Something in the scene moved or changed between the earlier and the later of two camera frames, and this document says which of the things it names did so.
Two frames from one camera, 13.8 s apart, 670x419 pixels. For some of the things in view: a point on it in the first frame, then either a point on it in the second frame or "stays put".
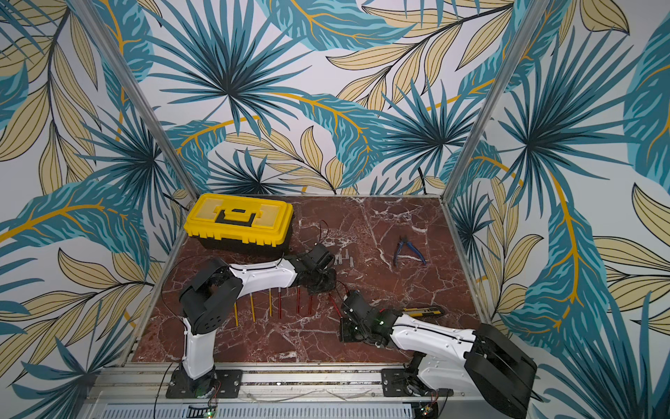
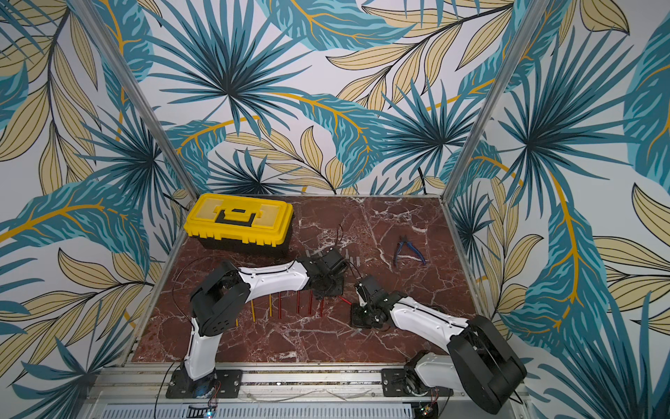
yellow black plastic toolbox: [240, 224] stays put
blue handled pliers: [404, 240] stays put
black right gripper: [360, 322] -> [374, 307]
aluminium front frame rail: [146, 382] stays put
